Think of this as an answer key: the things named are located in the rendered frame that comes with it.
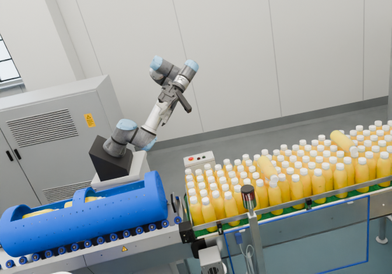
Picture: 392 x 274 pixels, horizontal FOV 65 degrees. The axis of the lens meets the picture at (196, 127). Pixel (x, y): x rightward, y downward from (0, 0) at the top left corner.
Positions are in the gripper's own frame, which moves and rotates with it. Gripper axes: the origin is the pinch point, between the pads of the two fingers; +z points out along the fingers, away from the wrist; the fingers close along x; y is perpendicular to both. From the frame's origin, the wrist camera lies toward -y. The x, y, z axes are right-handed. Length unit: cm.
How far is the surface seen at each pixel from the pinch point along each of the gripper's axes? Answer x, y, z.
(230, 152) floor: -267, -36, -83
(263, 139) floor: -270, -69, -123
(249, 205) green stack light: -7, -54, 14
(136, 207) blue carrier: -33, -4, 39
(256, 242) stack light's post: -25, -67, 25
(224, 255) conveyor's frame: -50, -59, 38
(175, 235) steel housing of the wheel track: -50, -29, 42
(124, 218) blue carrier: -36, -1, 47
